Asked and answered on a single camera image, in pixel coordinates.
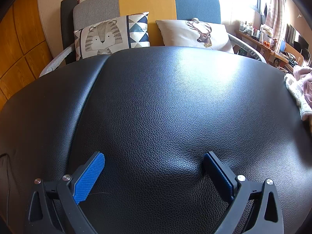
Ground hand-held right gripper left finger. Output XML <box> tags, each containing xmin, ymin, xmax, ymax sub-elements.
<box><xmin>26</xmin><ymin>151</ymin><xmax>106</xmax><ymax>234</ymax></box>

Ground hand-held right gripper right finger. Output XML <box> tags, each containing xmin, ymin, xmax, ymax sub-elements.
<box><xmin>203</xmin><ymin>151</ymin><xmax>284</xmax><ymax>234</ymax></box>

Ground pink knit sweater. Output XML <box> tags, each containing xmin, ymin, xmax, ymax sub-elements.
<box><xmin>294</xmin><ymin>65</ymin><xmax>312</xmax><ymax>103</ymax></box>

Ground black leather bench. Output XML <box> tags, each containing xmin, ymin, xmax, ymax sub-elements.
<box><xmin>0</xmin><ymin>45</ymin><xmax>312</xmax><ymax>234</ymax></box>

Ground cream knit sweater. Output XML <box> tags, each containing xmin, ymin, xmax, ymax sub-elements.
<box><xmin>284</xmin><ymin>73</ymin><xmax>312</xmax><ymax>121</ymax></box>

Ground cluttered wooden desk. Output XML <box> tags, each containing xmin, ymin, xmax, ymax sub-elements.
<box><xmin>234</xmin><ymin>29</ymin><xmax>305</xmax><ymax>71</ymax></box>

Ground tiger print cushion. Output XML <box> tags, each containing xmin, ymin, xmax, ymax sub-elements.
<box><xmin>74</xmin><ymin>12</ymin><xmax>151</xmax><ymax>61</ymax></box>

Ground deer print cushion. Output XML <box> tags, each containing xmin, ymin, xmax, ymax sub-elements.
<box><xmin>155</xmin><ymin>18</ymin><xmax>235</xmax><ymax>53</ymax></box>

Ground black monitor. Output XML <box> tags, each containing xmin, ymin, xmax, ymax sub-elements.
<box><xmin>285</xmin><ymin>24</ymin><xmax>310</xmax><ymax>54</ymax></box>

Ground beige patterned curtain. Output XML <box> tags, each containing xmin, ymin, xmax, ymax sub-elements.
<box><xmin>264</xmin><ymin>0</ymin><xmax>287</xmax><ymax>39</ymax></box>

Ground grey yellow blue sofa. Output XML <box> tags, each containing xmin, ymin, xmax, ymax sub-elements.
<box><xmin>39</xmin><ymin>0</ymin><xmax>266</xmax><ymax>78</ymax></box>

